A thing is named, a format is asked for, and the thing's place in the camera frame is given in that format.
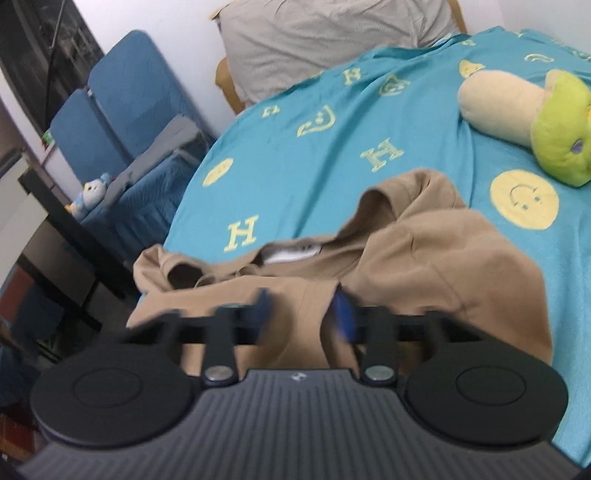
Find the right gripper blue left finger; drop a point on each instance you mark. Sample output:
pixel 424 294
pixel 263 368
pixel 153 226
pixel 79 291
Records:
pixel 231 326

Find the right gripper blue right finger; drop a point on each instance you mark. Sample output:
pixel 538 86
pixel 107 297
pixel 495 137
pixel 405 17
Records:
pixel 362 339

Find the tan t-shirt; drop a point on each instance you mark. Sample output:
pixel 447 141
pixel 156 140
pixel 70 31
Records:
pixel 412 246

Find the teal patterned bed sheet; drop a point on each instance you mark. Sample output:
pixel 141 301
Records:
pixel 296 165

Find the grey folded cloth on chair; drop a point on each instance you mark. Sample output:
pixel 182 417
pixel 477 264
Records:
pixel 180 131

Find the white table with black legs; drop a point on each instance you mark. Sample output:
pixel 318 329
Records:
pixel 40 237

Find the blue covered chair far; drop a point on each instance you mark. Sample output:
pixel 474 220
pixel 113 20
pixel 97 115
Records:
pixel 86 140

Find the blue covered chair near bed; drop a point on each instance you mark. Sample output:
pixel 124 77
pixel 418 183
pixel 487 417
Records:
pixel 138 94

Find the green and cream plush toy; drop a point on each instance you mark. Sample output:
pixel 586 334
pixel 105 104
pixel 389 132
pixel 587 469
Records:
pixel 552 120

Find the grey pillow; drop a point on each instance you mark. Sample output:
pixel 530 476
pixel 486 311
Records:
pixel 332 41

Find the dark window with grille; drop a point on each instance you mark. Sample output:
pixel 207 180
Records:
pixel 47 52

